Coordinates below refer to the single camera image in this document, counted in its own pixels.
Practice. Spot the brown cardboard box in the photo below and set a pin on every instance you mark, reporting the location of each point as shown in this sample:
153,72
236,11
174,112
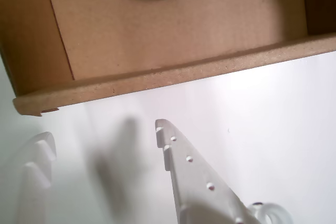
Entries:
170,37

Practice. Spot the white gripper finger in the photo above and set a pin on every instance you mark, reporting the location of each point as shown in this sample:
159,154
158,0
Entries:
34,176
191,182

